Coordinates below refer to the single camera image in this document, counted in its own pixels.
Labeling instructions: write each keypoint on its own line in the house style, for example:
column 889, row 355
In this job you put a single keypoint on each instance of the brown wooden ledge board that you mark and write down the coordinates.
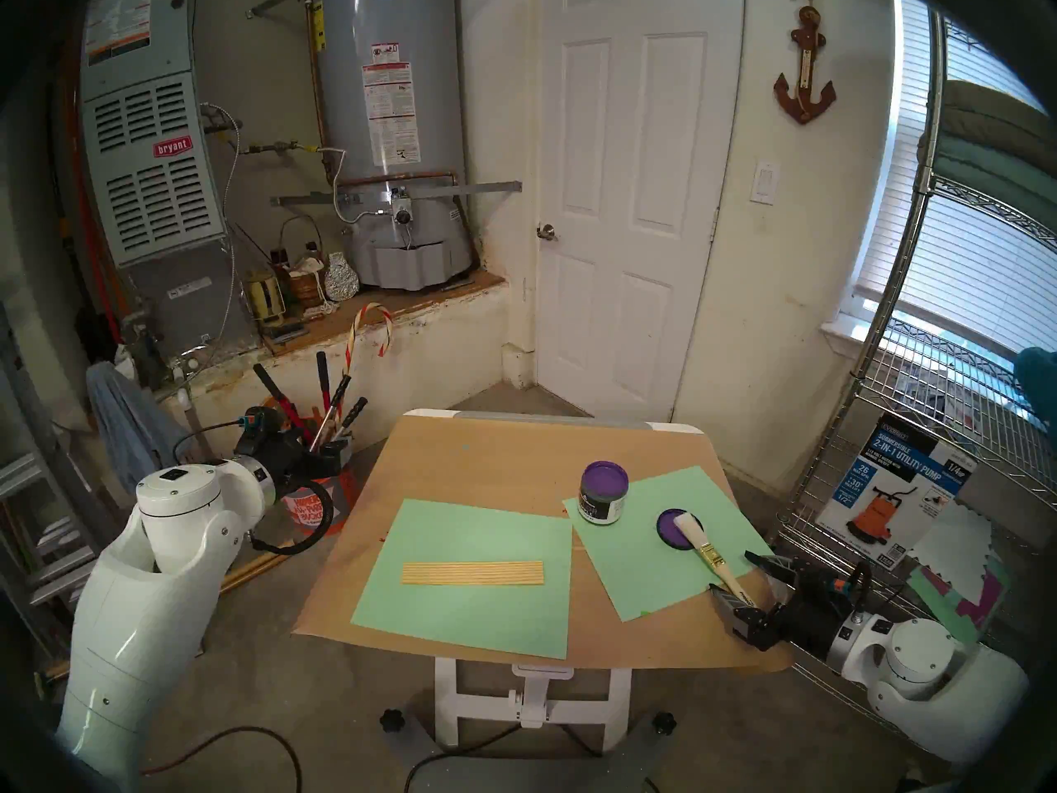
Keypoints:
column 413, row 300

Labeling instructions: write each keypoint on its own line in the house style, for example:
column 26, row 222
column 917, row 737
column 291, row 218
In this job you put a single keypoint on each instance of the orange plastic bucket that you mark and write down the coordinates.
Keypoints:
column 318, row 506

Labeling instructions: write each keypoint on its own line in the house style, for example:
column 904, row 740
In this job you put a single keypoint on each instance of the white grey table frame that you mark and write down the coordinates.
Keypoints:
column 537, row 692

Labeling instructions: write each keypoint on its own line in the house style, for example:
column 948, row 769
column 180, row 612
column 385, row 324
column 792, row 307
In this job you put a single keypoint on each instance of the white scalloped paper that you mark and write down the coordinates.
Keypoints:
column 954, row 548

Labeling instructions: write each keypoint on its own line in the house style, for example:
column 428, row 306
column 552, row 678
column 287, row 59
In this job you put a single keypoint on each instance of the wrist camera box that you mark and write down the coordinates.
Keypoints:
column 260, row 428
column 817, row 581

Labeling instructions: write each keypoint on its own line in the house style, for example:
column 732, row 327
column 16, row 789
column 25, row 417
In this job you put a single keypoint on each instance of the striped candy cane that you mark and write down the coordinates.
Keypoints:
column 353, row 341

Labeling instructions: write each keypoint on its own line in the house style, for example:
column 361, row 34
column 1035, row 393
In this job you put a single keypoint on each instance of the grey bryant furnace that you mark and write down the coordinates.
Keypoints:
column 149, row 197

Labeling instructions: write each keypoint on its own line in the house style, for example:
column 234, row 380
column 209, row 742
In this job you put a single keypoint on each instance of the blue cloth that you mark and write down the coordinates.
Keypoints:
column 132, row 436

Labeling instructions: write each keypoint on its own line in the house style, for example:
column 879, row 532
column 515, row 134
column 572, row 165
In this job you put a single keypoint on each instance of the white light switch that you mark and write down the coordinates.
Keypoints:
column 765, row 183

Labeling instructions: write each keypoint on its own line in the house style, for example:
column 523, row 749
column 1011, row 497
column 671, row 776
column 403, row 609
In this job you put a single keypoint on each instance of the orange vertical pipe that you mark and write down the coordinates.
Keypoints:
column 95, row 254

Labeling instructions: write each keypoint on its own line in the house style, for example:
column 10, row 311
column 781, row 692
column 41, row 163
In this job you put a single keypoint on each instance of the grey green cushion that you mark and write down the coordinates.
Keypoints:
column 991, row 176
column 999, row 114

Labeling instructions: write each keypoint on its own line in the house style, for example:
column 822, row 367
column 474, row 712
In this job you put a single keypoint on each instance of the white window blinds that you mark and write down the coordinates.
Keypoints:
column 983, row 271

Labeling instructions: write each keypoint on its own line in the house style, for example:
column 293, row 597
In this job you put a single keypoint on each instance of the red black bolt cutter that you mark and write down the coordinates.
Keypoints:
column 283, row 405

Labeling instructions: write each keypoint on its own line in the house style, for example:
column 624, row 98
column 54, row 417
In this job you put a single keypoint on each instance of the magenta craft paper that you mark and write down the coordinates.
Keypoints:
column 991, row 605

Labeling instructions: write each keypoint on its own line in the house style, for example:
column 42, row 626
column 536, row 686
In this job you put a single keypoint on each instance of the purple jar lid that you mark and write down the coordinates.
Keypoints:
column 665, row 531

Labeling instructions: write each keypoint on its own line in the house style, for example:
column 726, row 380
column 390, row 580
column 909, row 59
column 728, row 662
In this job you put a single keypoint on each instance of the grey water heater tank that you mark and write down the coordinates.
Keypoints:
column 388, row 221

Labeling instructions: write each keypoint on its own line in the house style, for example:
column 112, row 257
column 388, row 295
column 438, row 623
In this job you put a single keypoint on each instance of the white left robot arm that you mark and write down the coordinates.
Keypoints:
column 140, row 610

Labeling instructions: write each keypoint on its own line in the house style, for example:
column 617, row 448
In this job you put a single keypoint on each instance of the light wood slat piece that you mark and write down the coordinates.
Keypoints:
column 471, row 573

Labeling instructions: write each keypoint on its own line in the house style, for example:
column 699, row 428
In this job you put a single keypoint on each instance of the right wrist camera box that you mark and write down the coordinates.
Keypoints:
column 817, row 581

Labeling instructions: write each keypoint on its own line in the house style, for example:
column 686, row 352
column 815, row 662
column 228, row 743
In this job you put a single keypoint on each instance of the foil wrapped object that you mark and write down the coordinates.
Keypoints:
column 341, row 281

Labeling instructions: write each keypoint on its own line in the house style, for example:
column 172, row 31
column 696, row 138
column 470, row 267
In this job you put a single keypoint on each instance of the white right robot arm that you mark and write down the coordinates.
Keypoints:
column 950, row 684

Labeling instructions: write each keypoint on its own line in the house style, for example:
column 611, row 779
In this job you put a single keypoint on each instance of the white panel door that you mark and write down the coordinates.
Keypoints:
column 636, row 221

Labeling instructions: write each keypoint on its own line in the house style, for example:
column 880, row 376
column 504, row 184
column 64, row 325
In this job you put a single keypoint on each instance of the purple paint jar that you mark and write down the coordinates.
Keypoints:
column 603, row 506

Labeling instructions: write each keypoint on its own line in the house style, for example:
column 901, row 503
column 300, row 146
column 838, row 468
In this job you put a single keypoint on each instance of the small green paper sheet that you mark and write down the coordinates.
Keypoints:
column 644, row 568

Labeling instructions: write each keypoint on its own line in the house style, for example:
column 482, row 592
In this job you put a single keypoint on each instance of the large green paper sheet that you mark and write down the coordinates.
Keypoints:
column 462, row 622

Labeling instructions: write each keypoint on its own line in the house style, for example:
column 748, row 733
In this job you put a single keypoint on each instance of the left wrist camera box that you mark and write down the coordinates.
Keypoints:
column 260, row 428

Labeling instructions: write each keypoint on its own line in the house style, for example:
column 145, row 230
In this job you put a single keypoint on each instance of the black grip silver tool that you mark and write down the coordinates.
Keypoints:
column 340, row 389

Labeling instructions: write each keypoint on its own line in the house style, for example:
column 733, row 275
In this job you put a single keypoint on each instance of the aluminium ladder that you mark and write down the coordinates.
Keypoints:
column 33, row 477

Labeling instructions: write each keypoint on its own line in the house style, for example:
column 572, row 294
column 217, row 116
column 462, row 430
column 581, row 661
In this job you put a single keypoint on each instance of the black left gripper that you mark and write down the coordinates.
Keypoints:
column 297, row 459

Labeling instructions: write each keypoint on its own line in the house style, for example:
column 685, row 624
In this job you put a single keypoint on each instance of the yellow gas pipe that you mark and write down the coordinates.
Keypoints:
column 285, row 147

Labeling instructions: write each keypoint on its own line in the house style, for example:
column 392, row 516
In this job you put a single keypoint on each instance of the teal cloth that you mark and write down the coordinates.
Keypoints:
column 1040, row 387

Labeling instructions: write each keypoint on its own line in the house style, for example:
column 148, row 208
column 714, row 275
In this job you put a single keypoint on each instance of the brown anchor wall decoration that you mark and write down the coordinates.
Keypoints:
column 805, row 73

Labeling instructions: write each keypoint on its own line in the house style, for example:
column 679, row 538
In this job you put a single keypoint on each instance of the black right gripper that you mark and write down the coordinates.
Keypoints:
column 805, row 626

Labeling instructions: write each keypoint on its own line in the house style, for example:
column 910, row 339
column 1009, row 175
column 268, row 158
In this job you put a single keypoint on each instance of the utility pump box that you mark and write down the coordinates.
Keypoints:
column 908, row 486

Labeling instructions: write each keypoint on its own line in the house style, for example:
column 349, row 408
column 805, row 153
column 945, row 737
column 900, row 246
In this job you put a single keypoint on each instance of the wooden floor sticks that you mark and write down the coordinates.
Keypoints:
column 252, row 570

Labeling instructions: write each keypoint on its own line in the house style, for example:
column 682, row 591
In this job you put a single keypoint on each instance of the green craft paper scrap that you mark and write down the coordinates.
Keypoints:
column 950, row 618

